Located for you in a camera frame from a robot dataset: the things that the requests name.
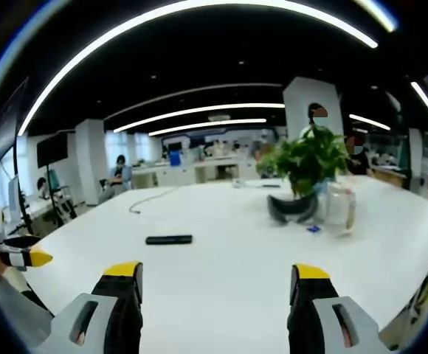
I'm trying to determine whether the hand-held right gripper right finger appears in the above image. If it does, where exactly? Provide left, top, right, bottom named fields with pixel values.
left=286, top=263, right=391, bottom=354

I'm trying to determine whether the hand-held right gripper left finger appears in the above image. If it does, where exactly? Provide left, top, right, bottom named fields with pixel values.
left=47, top=260, right=144, bottom=354

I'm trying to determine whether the black remote control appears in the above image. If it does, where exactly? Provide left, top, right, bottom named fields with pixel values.
left=145, top=235, right=193, bottom=246

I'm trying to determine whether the black tripod stand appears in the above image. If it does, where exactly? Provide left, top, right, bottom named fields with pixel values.
left=44, top=164, right=77, bottom=228

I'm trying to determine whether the clear glass jar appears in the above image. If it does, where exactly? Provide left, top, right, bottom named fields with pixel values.
left=324, top=183, right=358, bottom=237

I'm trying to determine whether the black curved headset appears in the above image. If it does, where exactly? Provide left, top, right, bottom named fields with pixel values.
left=266, top=192, right=320, bottom=226

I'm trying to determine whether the white pillar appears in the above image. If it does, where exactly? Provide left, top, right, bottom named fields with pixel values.
left=282, top=76, right=345, bottom=139
left=74, top=118, right=108, bottom=207

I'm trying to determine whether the green potted plant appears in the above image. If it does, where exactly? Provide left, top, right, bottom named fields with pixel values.
left=255, top=124, right=351, bottom=198

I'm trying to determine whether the white service counter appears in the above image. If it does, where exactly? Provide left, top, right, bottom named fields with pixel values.
left=131, top=154, right=259, bottom=188

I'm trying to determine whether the black wall monitor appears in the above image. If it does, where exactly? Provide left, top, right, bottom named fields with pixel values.
left=36, top=131, right=69, bottom=167

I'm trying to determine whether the grey cable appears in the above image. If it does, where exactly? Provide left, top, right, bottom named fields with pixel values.
left=129, top=186, right=184, bottom=215

